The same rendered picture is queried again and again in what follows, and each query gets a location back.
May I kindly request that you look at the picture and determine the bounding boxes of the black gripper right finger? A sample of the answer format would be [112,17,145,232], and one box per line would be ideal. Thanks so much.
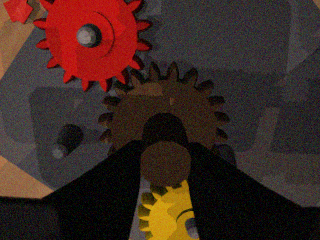
[188,142,320,240]

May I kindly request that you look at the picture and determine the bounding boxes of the yellow gear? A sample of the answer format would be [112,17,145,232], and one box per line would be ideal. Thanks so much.
[137,178,199,240]

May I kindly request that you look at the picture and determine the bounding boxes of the brown gear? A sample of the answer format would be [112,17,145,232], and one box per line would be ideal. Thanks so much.
[98,61,230,187]

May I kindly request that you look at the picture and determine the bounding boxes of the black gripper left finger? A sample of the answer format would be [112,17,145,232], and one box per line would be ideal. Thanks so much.
[0,140,142,240]

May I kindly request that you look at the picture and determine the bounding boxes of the dark grey board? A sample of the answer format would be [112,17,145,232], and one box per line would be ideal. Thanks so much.
[0,0,320,207]

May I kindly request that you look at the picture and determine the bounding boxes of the red gear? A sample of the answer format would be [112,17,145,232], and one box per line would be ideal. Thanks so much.
[33,0,153,92]

